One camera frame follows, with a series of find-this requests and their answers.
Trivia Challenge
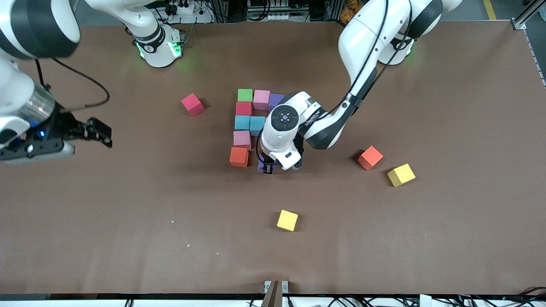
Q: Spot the orange foam block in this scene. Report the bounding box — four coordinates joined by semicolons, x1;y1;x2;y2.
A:
229;147;250;168
357;145;384;171

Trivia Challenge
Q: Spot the pink foam block chipped corner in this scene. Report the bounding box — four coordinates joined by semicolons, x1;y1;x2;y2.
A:
233;130;253;150

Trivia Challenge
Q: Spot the yellow foam block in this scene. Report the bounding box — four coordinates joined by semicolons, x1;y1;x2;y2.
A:
276;209;299;232
387;163;416;188

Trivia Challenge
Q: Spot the brown paper table cover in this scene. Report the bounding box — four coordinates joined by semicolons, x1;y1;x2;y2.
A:
0;20;546;295

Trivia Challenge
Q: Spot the metal equipment shelf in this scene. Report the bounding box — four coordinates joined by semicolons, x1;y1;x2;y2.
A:
247;0;301;23

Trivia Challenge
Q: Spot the white power strip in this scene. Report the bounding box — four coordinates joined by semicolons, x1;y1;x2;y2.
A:
164;0;214;24

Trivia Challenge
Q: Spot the bag of orange items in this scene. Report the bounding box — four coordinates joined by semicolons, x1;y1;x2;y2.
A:
341;0;364;23

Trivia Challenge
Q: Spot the metal table edge bracket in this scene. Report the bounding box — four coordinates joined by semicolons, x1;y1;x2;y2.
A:
264;280;289;307

